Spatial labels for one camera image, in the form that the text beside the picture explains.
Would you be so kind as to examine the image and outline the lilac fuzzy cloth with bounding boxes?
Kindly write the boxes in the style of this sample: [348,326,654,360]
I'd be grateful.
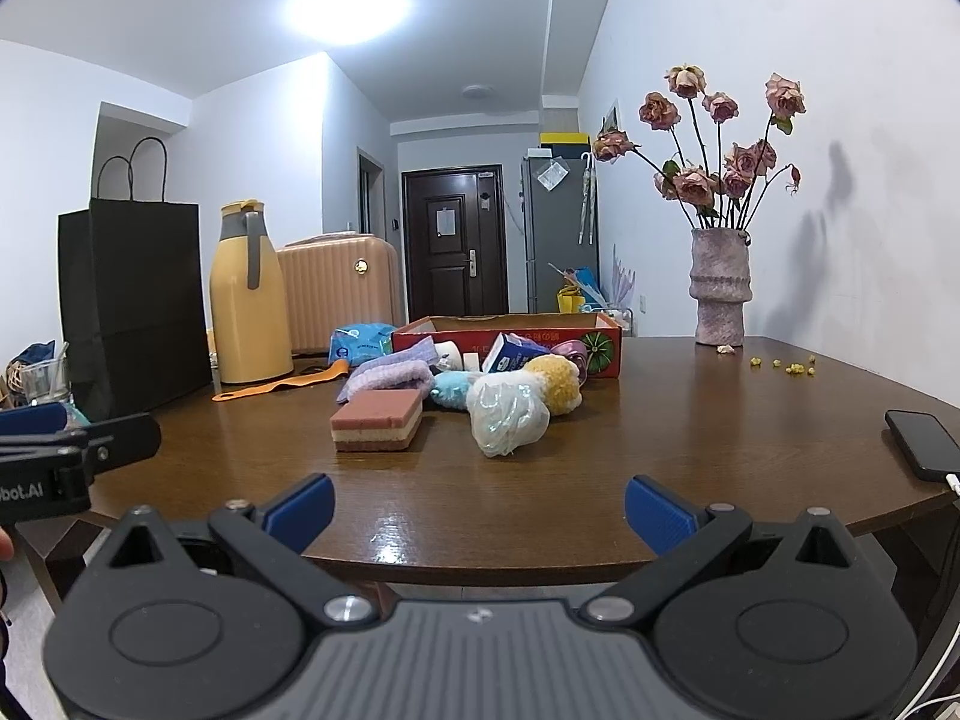
[337,337,439,405]

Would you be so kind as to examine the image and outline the red cardboard box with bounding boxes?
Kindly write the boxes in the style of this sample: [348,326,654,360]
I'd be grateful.
[392,312,623,379]

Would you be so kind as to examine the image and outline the yellow bucket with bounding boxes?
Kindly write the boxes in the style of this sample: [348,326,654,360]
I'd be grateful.
[556,284,586,314]

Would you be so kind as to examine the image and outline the yellow crumbs on table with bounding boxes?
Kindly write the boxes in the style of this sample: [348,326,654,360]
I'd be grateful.
[748,356,817,376]

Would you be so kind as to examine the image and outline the white tape roll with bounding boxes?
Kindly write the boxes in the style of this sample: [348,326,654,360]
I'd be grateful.
[434,341,480,372]

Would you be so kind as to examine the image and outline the grey refrigerator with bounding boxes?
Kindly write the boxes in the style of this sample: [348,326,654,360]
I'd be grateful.
[521,156,599,314]

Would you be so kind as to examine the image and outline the orange silicone strap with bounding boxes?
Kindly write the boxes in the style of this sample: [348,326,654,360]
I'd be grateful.
[209,358,352,403]

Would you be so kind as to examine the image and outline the blue wet wipes pack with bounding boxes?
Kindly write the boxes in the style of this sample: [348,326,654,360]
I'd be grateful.
[327,323,395,367]

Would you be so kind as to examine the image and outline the yellow fluffy pompom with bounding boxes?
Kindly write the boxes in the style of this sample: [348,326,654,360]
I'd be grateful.
[523,355,583,416]

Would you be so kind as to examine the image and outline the purple satin ribbon bundle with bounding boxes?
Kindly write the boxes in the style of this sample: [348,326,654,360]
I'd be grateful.
[551,338,589,377]

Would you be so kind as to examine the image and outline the pink ribbed suitcase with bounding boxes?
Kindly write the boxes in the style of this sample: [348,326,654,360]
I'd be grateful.
[277,232,404,356]

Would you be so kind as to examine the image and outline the yellow box on refrigerator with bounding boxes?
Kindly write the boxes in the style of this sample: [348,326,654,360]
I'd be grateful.
[539,132,590,148]

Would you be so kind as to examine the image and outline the iridescent plastic bag bundle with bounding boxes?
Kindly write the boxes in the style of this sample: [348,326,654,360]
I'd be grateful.
[467,371,550,458]

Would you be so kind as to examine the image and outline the dark brown entrance door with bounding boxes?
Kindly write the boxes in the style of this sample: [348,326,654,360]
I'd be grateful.
[402,164,508,320]

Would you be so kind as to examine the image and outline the dried pink roses bouquet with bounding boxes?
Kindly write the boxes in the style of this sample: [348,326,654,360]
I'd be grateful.
[590,64,807,239]

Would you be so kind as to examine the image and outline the light blue plush toy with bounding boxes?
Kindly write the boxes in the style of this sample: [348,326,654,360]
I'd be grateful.
[430,371,477,411]

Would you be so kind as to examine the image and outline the pink layered sponge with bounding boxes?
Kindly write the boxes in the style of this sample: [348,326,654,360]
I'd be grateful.
[331,388,423,452]

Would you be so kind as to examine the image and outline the black paper shopping bag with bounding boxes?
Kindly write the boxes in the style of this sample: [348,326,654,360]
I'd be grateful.
[56,135,217,423]

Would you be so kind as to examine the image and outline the person's left hand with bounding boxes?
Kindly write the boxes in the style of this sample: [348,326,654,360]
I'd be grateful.
[0,528,14,562]

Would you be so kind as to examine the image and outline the white charging cable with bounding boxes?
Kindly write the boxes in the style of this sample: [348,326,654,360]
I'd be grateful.
[895,471,960,720]

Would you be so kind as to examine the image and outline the pink textured vase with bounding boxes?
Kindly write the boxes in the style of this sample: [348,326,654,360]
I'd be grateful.
[690,229,754,348]

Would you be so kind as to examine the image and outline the yellow thermos jug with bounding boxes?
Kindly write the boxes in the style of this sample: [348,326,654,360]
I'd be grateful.
[210,199,293,385]

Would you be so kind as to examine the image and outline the black smartphone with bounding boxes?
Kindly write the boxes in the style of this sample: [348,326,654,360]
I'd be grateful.
[885,410,960,483]

